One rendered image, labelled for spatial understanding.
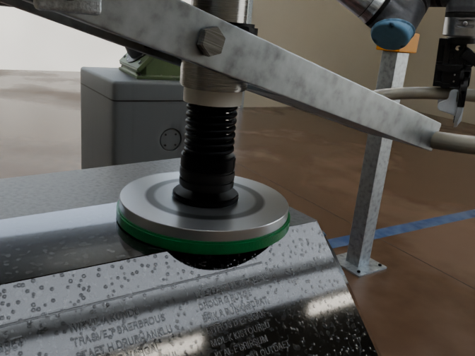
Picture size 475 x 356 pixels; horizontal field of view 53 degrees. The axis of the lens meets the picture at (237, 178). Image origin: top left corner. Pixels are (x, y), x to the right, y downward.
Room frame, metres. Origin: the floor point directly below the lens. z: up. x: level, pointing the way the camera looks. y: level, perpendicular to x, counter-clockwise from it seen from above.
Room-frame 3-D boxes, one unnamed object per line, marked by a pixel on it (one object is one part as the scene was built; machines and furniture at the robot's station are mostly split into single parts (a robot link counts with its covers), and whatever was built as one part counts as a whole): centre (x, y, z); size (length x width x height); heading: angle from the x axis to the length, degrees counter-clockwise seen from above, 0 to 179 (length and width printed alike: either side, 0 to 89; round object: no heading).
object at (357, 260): (2.10, -0.62, 0.54); 0.20 x 0.20 x 1.09; 36
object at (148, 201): (0.57, 0.04, 0.83); 0.21 x 0.21 x 0.01
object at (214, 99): (0.57, 0.04, 0.97); 0.07 x 0.07 x 0.04
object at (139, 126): (1.74, 0.35, 0.43); 0.50 x 0.50 x 0.85; 33
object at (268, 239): (0.57, 0.04, 0.82); 0.22 x 0.22 x 0.04
